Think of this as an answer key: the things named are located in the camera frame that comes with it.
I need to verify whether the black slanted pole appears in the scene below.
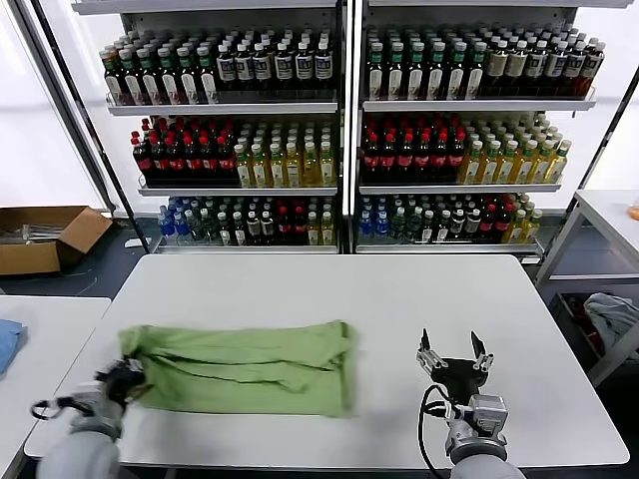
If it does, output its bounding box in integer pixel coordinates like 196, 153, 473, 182
27, 0, 154, 253
543, 69, 639, 263

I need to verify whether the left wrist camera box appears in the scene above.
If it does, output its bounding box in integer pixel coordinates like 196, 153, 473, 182
72, 381, 106, 415

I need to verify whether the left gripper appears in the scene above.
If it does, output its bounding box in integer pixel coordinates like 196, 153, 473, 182
102, 354, 150, 405

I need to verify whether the open cardboard box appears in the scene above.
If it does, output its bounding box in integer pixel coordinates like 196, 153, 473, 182
0, 206, 115, 276

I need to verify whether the dark bottle with green cap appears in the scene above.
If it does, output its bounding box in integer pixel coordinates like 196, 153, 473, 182
102, 47, 126, 107
176, 45, 201, 106
139, 47, 164, 107
366, 42, 386, 101
195, 45, 220, 105
426, 42, 448, 101
386, 42, 406, 101
466, 42, 488, 100
446, 43, 468, 100
157, 46, 182, 106
121, 46, 145, 107
406, 43, 427, 101

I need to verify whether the dark bottle white blue label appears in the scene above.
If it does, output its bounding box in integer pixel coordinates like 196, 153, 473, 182
563, 39, 588, 98
216, 43, 238, 104
252, 42, 274, 104
295, 41, 316, 103
581, 38, 607, 96
235, 43, 256, 104
543, 40, 569, 98
314, 41, 334, 103
274, 42, 295, 103
526, 40, 549, 98

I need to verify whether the dark bottle with beige label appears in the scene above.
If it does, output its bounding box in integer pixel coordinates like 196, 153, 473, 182
486, 40, 510, 99
504, 40, 530, 99

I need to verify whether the white metal shelf unit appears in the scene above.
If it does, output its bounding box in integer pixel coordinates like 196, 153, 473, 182
72, 0, 346, 256
348, 0, 631, 264

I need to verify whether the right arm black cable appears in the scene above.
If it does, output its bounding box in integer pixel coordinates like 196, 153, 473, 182
417, 383, 460, 475

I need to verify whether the grey metal frame table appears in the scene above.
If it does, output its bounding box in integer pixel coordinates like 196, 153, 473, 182
534, 188, 639, 389

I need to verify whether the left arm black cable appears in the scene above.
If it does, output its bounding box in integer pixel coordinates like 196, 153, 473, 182
30, 396, 76, 420

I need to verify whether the grey slanted pole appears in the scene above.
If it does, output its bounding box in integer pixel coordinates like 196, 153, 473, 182
9, 0, 119, 215

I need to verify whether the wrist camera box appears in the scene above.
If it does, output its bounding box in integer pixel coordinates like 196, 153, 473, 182
72, 381, 106, 415
468, 393, 509, 435

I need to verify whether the green polo shirt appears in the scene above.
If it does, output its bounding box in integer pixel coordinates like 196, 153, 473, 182
117, 320, 360, 419

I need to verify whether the blue folded cloth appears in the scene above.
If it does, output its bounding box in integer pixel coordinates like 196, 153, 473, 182
0, 318, 26, 378

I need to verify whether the red cloth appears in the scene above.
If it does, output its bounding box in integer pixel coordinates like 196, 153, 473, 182
568, 296, 603, 350

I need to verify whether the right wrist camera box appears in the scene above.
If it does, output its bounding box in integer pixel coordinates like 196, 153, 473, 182
468, 393, 509, 435

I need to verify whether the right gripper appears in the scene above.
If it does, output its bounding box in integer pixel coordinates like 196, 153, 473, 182
416, 327, 495, 398

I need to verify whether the grey crumpled cloth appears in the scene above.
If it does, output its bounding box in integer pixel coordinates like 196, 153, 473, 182
583, 292, 639, 355

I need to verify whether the dark storage bin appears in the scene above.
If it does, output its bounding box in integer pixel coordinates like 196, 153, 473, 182
554, 291, 608, 363

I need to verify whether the metal rods bundle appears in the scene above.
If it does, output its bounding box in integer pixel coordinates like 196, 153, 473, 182
22, 224, 66, 245

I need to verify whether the white side table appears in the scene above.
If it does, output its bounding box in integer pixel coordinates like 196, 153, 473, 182
0, 294, 114, 479

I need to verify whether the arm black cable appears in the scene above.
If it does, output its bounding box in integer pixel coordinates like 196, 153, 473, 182
417, 383, 460, 475
30, 396, 76, 420

